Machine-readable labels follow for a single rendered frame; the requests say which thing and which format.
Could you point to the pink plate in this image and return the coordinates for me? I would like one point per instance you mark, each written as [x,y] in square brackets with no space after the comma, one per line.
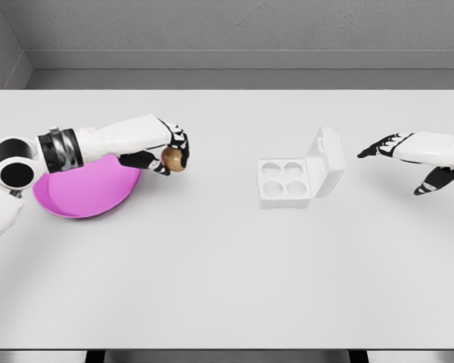
[87,189]

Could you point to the white egg box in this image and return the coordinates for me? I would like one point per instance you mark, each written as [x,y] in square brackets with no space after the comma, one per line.
[287,185]

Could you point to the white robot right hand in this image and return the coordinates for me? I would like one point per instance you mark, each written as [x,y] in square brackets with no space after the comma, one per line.
[420,149]

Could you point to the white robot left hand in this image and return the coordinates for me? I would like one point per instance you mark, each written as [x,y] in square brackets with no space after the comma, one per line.
[147,132]

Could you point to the brown egg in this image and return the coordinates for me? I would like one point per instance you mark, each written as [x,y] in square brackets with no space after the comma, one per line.
[173,160]

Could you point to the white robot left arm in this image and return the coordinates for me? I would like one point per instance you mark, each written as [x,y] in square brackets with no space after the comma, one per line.
[94,145]

